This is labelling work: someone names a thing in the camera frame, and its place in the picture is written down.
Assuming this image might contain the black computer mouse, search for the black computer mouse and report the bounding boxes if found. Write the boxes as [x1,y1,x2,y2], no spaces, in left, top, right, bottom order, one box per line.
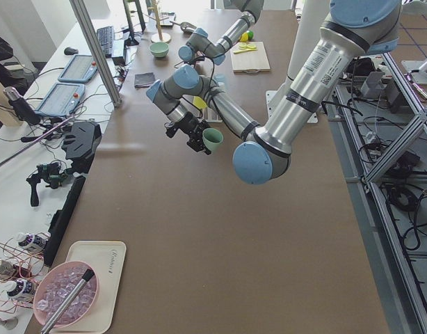
[63,47,79,56]

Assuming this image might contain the yellow plastic knife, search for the yellow plastic knife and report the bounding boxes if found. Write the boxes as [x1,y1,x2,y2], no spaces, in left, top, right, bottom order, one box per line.
[233,48,257,54]

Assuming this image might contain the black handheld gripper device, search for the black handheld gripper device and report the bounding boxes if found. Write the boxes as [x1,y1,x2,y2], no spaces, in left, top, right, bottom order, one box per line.
[26,161,74,207]

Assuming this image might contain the grey cloth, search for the grey cloth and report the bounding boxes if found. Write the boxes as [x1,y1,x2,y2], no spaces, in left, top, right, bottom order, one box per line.
[134,72,156,88]

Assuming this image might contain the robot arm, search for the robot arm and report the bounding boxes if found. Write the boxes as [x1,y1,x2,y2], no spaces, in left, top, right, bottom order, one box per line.
[178,0,264,65]
[146,1,402,184]

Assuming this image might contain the green bowl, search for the green bowl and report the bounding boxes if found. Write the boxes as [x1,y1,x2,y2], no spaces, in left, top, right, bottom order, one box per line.
[149,42,169,58]

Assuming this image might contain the green cup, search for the green cup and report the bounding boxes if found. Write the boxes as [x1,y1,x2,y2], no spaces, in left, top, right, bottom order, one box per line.
[202,127,224,152]

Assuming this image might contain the blue teach pendant far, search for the blue teach pendant far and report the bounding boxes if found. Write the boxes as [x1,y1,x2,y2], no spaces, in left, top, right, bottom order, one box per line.
[58,54,97,84]

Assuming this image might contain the pink bowl of ice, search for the pink bowl of ice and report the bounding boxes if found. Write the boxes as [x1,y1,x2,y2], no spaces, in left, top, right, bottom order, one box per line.
[33,261,99,328]

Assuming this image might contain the aluminium frame post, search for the aluminium frame post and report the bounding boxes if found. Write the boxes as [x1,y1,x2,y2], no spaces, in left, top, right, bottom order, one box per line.
[70,0,122,108]

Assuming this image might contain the blue cup on rack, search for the blue cup on rack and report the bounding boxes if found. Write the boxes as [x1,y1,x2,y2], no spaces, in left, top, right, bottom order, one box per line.
[214,74,227,88]

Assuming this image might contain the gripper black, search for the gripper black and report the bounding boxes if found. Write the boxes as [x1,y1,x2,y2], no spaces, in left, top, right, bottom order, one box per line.
[177,112,212,155]

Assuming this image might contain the white wire cup rack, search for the white wire cup rack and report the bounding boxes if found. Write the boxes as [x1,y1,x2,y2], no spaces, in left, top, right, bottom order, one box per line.
[201,106,223,123]

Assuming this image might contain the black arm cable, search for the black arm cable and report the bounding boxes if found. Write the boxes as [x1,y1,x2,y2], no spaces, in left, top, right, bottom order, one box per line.
[174,55,216,119]

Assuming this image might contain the blue teach pendant near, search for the blue teach pendant near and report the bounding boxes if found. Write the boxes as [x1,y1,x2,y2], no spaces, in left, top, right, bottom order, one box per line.
[34,82,86,117]

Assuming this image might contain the metal rod black tip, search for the metal rod black tip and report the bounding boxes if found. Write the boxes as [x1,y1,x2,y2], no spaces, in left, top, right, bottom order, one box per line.
[40,269,95,334]

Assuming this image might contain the yellow cup on rack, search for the yellow cup on rack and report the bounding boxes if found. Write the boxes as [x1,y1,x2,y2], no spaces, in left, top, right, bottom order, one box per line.
[193,96,207,109]

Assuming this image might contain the blue teach pendant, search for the blue teach pendant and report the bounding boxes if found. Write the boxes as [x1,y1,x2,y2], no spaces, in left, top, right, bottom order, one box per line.
[34,82,86,117]
[58,54,97,84]

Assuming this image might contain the metal scoop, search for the metal scoop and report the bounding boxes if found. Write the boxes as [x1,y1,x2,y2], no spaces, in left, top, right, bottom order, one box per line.
[170,20,197,34]

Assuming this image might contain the cream tray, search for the cream tray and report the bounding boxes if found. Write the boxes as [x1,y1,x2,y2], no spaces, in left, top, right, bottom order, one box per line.
[52,241,127,333]

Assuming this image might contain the black perforated bracket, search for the black perforated bracket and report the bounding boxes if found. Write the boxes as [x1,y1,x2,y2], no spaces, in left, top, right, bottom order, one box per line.
[61,120,102,175]

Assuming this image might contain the wooden stand base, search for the wooden stand base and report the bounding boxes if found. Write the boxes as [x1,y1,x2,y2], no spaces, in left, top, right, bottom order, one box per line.
[150,0,171,43]

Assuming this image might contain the black keyboard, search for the black keyboard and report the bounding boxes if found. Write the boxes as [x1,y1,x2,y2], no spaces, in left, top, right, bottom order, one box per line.
[96,26,115,58]

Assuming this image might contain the wooden cutting board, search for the wooden cutting board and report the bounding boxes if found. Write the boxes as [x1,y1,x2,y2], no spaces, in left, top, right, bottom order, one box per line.
[230,41,271,73]

